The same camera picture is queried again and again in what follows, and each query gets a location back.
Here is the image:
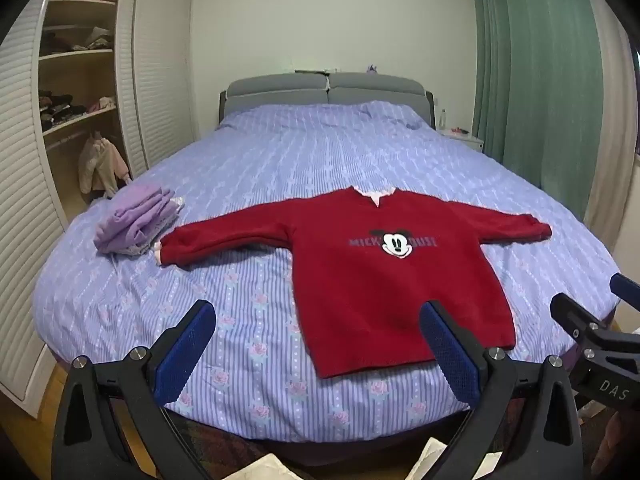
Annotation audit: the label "pile of folded purple clothes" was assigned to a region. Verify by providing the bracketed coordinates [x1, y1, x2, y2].
[94, 183, 186, 256]

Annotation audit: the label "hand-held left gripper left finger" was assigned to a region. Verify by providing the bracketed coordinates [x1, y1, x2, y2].
[52, 299, 236, 480]

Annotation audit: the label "grey padded headboard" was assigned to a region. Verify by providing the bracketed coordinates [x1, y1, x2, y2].
[218, 71, 435, 126]

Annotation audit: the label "stack of dark folded clothes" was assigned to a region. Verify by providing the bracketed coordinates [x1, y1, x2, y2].
[39, 91, 88, 128]

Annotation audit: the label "white nightstand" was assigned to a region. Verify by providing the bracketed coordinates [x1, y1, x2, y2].
[439, 127, 485, 153]

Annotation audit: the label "white paper sheet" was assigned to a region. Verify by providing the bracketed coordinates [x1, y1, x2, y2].
[227, 452, 306, 480]

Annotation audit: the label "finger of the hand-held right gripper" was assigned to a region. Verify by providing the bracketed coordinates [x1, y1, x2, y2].
[610, 272, 640, 311]
[550, 293, 608, 348]

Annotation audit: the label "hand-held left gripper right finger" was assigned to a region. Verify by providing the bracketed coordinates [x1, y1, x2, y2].
[419, 301, 586, 480]

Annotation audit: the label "blue floral striped bedspread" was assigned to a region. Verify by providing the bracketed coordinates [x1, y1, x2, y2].
[34, 101, 621, 443]

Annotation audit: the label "mixed folded clothes on shelf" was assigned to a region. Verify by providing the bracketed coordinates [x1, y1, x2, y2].
[42, 27, 113, 53]

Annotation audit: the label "white louvred wardrobe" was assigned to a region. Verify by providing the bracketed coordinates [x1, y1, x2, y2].
[0, 0, 196, 418]

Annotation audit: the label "beige curtain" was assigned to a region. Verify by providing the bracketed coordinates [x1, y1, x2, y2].
[582, 0, 640, 251]

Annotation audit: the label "green curtain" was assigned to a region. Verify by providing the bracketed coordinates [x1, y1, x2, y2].
[470, 0, 603, 221]

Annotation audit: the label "red cartoon print sweater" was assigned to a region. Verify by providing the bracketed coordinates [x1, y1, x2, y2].
[155, 185, 553, 380]

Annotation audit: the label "hanging beige pink jacket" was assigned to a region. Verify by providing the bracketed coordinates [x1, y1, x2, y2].
[77, 132, 132, 198]

